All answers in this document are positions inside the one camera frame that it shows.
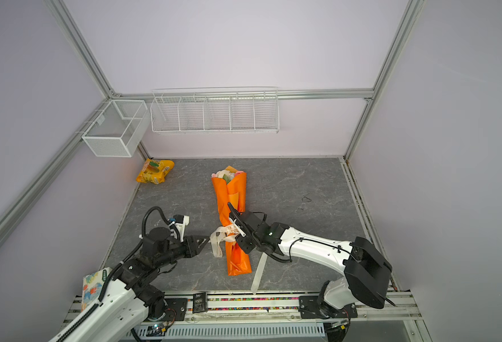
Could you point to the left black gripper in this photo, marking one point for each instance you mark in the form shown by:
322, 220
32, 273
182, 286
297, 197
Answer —
198, 249

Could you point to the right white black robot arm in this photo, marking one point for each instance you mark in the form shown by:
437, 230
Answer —
365, 272

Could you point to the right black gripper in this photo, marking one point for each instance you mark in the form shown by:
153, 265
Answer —
241, 241

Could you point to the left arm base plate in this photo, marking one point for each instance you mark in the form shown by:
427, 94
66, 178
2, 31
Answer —
172, 309

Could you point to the white mesh box basket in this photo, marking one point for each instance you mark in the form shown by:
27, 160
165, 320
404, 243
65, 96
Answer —
118, 129

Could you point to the cream fake rose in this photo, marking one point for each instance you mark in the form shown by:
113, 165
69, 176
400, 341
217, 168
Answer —
226, 175

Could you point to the yellow snack bag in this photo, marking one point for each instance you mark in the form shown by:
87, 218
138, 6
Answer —
155, 171

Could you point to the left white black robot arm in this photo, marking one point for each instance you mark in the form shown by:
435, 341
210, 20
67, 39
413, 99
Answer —
127, 297

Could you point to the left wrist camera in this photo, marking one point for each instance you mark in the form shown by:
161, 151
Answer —
177, 226

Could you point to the colourful tissue pack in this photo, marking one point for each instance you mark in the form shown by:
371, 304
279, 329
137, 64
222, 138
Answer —
92, 284

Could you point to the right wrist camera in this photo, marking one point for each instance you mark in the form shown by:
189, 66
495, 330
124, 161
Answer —
235, 218

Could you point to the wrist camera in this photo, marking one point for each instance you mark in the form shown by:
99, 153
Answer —
235, 218
177, 226

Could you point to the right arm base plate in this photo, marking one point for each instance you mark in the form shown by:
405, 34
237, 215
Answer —
310, 308

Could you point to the cream printed ribbon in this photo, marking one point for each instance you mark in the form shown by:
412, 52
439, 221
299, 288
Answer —
223, 243

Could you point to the black box on rail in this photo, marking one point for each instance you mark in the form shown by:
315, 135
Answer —
200, 303

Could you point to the white wire shelf basket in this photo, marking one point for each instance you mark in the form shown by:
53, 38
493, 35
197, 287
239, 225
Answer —
215, 110

